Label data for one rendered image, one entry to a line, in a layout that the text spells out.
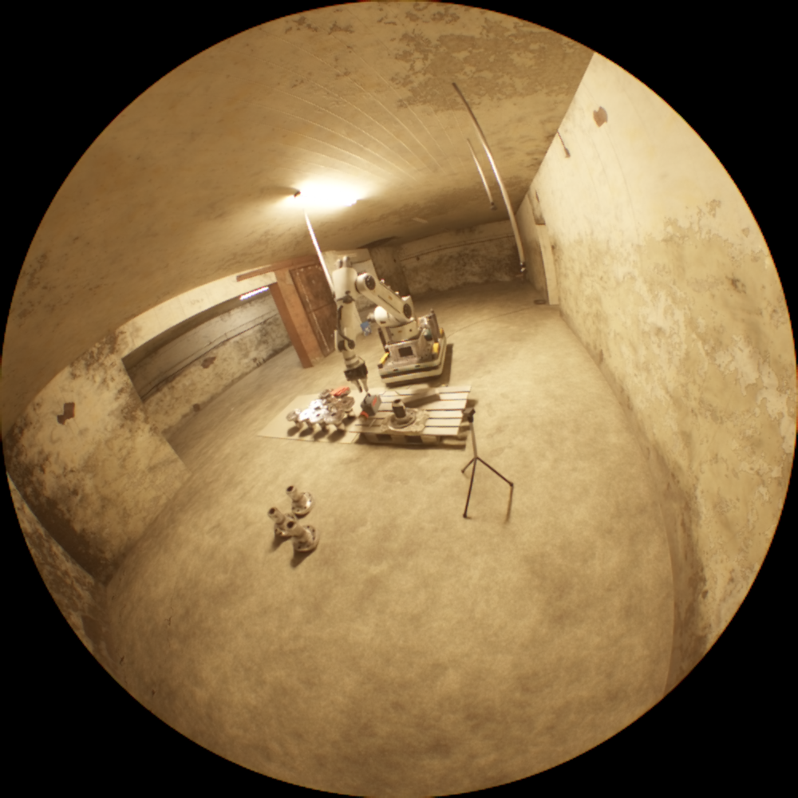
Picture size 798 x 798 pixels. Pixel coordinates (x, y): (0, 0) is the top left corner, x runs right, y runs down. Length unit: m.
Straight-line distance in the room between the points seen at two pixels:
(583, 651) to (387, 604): 1.19
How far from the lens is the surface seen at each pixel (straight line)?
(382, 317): 3.28
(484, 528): 1.70
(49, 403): 5.15
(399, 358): 3.45
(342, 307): 2.54
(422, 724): 1.64
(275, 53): 1.66
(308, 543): 2.05
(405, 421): 2.36
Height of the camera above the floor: 1.52
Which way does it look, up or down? 29 degrees down
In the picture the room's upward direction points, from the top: 19 degrees counter-clockwise
